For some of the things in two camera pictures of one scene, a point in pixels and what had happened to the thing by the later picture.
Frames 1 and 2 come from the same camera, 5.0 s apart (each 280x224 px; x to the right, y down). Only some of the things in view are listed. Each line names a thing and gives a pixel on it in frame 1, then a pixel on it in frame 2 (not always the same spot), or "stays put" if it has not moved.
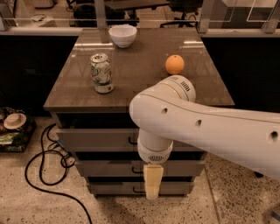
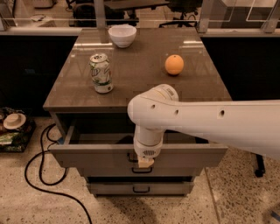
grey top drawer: [101, 131] -> [69, 150]
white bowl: [122, 35] stays put
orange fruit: [174, 65] stays put
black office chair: [185, 7] stays put
